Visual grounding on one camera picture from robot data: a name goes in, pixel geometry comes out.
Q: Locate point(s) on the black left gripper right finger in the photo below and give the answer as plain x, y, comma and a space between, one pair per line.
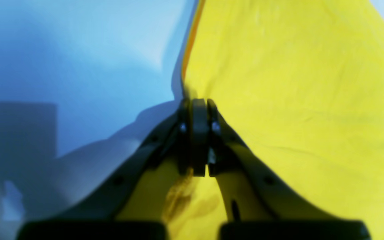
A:
259, 205

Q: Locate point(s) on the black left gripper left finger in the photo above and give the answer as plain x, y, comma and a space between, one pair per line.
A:
128, 205

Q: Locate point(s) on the yellow t-shirt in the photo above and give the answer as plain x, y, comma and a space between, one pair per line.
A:
302, 83

